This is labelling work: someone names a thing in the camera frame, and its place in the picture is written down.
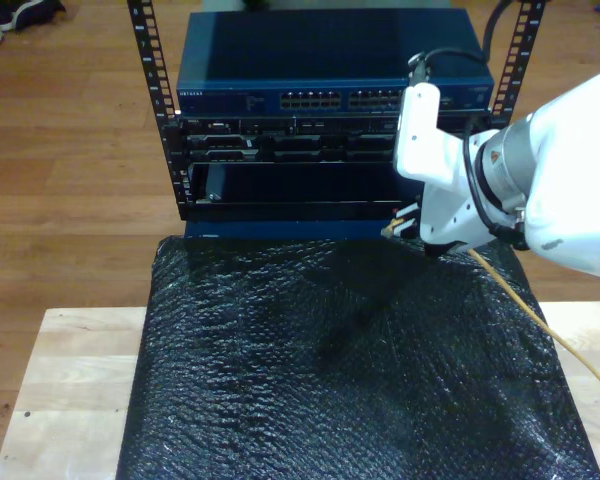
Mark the black rack server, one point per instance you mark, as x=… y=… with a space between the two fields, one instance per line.
x=305 y=145

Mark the blue base box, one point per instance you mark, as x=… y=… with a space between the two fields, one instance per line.
x=280 y=229

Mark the black bubble-wrap mat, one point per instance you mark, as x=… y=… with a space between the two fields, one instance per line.
x=305 y=375

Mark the blue network switch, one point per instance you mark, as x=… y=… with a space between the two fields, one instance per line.
x=305 y=50

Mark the black rack frame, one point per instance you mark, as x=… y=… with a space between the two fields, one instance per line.
x=150 y=50

